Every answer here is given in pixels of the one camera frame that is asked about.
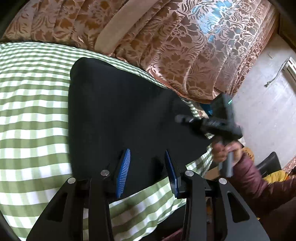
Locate maroon jacket sleeve forearm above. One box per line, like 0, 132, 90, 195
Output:
228, 153, 295, 218

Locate person's right hand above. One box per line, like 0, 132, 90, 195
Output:
212, 141, 243, 165

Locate brown floral curtain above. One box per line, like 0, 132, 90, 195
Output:
3, 1, 278, 103

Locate black embroidered pants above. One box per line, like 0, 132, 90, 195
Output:
68, 58, 210, 197

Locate grey cable on floor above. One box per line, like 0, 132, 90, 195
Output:
264, 58, 290, 88

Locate green white checked bedsheet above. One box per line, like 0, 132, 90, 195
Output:
0, 41, 215, 241

